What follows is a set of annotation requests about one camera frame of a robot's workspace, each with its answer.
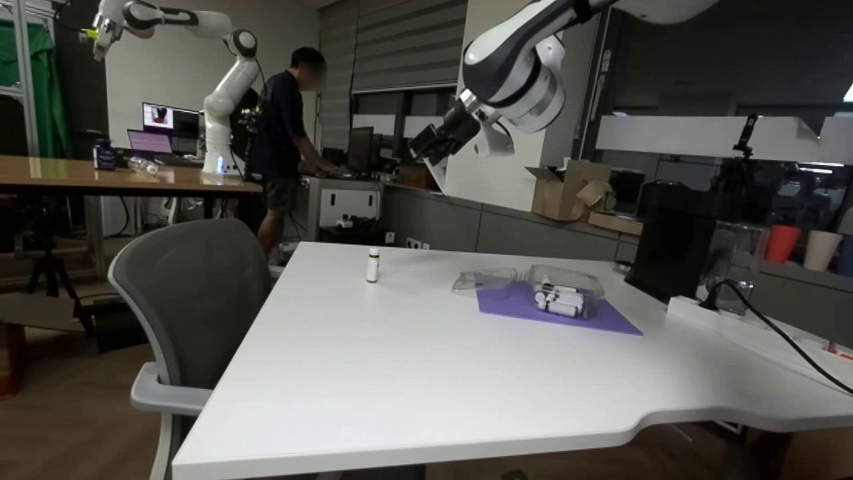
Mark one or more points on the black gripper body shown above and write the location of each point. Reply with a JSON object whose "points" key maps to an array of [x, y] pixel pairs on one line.
{"points": [[456, 124]]}

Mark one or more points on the small white labelled bottle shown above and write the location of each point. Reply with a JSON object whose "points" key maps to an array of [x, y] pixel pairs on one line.
{"points": [[560, 304], [374, 267], [576, 308], [567, 288], [543, 294]]}

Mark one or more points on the clear plastic box lid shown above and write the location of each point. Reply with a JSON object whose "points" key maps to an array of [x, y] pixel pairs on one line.
{"points": [[484, 284]]}

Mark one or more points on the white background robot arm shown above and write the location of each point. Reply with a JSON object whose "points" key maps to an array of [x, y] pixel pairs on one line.
{"points": [[223, 96]]}

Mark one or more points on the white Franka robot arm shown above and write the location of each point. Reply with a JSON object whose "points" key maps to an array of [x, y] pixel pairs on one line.
{"points": [[524, 62]]}

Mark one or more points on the brown cardboard box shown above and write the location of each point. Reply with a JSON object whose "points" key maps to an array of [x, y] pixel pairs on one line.
{"points": [[570, 191]]}

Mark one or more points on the clear plastic box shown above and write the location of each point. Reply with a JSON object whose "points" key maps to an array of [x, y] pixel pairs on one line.
{"points": [[590, 284]]}

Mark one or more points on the tall black box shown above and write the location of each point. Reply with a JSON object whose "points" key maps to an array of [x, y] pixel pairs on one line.
{"points": [[671, 242]]}

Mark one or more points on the clear plastic water bottle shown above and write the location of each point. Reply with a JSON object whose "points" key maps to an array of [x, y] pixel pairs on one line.
{"points": [[149, 164]]}

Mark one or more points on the grey desk partition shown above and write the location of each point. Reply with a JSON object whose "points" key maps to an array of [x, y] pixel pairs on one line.
{"points": [[444, 222]]}

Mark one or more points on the grey window blinds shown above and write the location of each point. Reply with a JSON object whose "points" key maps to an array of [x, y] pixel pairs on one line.
{"points": [[402, 43]]}

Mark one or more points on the person in black shirt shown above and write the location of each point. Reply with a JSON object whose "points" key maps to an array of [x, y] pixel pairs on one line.
{"points": [[284, 135]]}

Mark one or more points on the purple rectangular mat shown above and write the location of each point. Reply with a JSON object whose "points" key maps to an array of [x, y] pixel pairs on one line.
{"points": [[614, 316]]}

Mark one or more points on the lit desk monitor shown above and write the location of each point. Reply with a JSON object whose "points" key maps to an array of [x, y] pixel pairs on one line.
{"points": [[169, 118]]}

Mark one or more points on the grey mesh office chair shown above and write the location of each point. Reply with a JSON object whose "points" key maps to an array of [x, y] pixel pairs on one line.
{"points": [[190, 284]]}

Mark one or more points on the laptop with purple screen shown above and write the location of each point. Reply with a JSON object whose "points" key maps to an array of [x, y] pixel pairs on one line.
{"points": [[151, 140]]}

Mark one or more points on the small black desk device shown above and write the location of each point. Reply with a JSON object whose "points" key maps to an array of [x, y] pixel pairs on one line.
{"points": [[105, 156]]}

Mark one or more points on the long wooden table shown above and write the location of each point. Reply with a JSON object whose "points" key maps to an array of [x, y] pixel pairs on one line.
{"points": [[89, 176]]}

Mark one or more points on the red cup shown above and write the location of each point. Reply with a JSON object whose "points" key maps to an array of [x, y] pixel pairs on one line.
{"points": [[783, 243]]}

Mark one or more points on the white cup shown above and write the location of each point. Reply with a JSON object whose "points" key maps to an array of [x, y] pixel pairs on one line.
{"points": [[823, 252]]}

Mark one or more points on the black tripod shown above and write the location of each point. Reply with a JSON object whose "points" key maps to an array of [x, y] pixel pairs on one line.
{"points": [[54, 258]]}

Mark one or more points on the green cloth screen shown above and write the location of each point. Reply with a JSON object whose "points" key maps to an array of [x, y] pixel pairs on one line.
{"points": [[35, 90]]}

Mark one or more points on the black clamp mount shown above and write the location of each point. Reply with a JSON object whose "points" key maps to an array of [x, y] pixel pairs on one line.
{"points": [[747, 135]]}

